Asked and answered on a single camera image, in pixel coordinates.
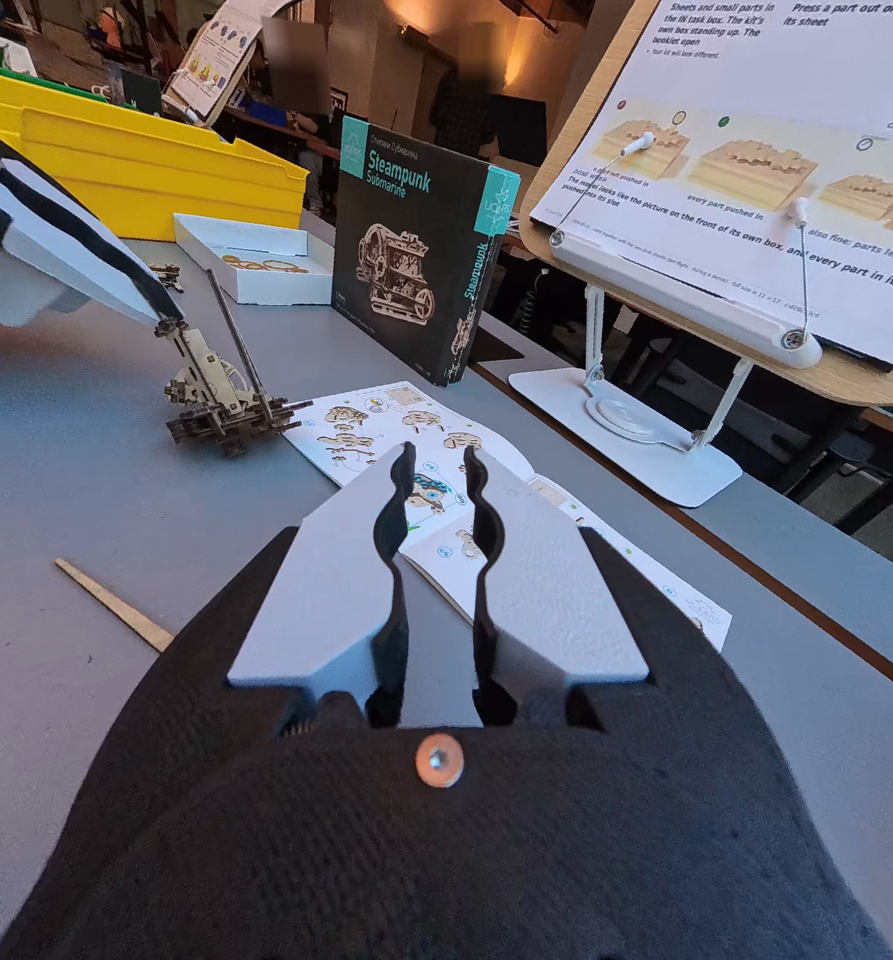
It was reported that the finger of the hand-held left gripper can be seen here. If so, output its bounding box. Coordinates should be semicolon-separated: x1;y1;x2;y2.
0;122;187;321
0;187;172;329

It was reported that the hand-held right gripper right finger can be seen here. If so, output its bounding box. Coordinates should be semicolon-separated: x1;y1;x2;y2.
463;447;651;727

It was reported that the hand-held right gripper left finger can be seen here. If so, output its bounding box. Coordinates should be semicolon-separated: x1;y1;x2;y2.
226;441;417;727

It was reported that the partly built wooden model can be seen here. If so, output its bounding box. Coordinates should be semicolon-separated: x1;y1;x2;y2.
154;268;314;459

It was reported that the black model kit box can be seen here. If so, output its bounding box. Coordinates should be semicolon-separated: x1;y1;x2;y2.
331;115;523;388

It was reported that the yellow plastic bin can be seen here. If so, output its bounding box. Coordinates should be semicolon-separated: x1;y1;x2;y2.
20;107;310;243
0;70;226;151

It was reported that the open instruction booklet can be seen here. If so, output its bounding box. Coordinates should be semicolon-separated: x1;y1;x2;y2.
281;380;733;653

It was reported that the wooden document stand white base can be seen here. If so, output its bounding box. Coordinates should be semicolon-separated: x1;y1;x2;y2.
507;0;893;510

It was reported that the flat wooden stick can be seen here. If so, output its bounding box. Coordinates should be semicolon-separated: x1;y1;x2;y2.
54;558;175;653

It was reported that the white cardboard tray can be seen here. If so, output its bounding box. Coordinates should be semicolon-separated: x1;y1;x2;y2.
172;213;336;306

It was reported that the printed instruction sheet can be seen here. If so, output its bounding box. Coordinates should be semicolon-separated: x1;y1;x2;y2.
529;0;893;366
171;0;269;115

